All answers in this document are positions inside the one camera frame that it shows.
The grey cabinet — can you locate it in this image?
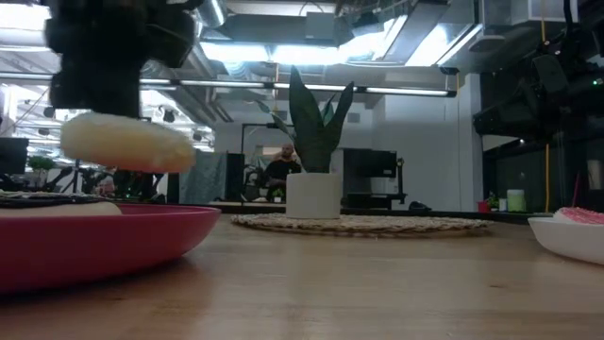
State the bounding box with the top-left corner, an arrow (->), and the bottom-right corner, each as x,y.
177,149 -> 227,205

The black cabinet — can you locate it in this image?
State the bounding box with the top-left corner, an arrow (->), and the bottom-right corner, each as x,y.
342,148 -> 407,210

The white plate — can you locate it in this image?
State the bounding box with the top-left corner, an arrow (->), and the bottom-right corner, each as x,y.
528,215 -> 604,266

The silver ventilation duct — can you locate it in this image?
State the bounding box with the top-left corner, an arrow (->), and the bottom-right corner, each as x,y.
191,0 -> 228,28

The red plate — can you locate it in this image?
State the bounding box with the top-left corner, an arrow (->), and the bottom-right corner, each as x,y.
0,202 -> 222,295

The white box lamp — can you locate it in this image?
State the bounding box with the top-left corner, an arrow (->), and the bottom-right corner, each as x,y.
512,0 -> 579,25

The large white blue-drizzled donut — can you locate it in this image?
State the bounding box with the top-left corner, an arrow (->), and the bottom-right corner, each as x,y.
59,111 -> 197,175

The snake plant in white pot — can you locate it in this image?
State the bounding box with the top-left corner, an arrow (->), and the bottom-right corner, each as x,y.
257,64 -> 355,220

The small green background plant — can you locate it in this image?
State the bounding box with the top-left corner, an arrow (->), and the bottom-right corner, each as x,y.
26,155 -> 58,190

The person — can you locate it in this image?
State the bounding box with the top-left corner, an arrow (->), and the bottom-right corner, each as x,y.
262,143 -> 303,203

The black monitor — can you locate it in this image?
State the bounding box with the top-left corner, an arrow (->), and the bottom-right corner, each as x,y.
0,137 -> 30,176

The large chocolate frosted donut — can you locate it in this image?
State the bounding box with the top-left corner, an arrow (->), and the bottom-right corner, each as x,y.
0,190 -> 124,219

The LED light bar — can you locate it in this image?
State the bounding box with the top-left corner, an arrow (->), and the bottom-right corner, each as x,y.
0,70 -> 458,98

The green cup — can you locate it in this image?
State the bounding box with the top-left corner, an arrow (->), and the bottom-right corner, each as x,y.
506,188 -> 527,213

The black background equipment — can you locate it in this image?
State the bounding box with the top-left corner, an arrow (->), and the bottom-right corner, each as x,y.
226,151 -> 265,203

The small pink donut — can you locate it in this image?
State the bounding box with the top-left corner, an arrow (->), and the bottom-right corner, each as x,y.
552,206 -> 604,226

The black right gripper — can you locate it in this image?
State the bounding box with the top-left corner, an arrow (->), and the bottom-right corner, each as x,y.
474,51 -> 575,139

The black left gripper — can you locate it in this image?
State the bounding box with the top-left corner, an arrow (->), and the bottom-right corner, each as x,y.
44,0 -> 199,119

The round woven placemat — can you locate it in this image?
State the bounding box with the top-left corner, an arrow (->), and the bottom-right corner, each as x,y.
230,212 -> 492,239

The ceiling light panel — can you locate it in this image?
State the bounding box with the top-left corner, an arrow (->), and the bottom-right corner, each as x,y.
200,41 -> 341,66

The small plant in red pot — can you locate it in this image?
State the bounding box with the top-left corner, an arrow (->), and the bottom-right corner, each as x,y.
477,191 -> 501,213

